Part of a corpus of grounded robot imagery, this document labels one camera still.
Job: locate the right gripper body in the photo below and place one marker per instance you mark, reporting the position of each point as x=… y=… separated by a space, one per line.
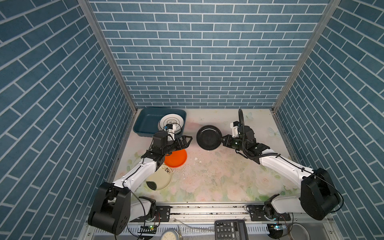
x=235 y=143

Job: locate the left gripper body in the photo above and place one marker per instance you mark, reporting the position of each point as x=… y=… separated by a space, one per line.
x=174 y=146

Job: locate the white plate cloud outline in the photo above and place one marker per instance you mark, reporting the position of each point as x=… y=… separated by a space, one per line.
x=172 y=119

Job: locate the black round plate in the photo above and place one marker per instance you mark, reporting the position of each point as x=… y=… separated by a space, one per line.
x=209 y=137

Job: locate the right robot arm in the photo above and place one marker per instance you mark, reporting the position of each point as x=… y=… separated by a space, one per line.
x=317 y=195

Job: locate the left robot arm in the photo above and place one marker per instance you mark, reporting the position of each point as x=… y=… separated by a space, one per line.
x=115 y=204

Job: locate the teal plastic bin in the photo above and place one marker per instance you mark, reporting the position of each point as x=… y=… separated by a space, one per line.
x=146 y=124

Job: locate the orange plastic plate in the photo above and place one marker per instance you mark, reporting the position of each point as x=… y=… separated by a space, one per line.
x=176 y=159

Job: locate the cream plate with dark spot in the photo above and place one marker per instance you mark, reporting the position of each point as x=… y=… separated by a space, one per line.
x=160 y=179

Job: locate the black calculator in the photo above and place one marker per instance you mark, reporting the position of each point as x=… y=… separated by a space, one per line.
x=231 y=230

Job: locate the right green circuit board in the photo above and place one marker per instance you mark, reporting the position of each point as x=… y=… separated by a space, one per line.
x=276 y=229

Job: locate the green circuit board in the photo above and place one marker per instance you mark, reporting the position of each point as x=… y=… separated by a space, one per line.
x=148 y=230
x=276 y=229

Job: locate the round white clock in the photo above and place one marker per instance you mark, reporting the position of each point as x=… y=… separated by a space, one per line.
x=171 y=235

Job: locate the left green circuit board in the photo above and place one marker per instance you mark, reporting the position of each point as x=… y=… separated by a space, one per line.
x=148 y=230

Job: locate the round grey bowl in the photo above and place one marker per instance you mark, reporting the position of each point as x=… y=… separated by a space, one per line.
x=298 y=232

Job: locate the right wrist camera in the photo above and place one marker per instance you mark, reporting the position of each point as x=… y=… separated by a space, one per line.
x=235 y=129

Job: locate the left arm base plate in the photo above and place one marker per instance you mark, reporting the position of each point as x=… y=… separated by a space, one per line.
x=161 y=214

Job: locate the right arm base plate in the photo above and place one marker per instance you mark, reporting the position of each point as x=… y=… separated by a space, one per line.
x=258 y=212

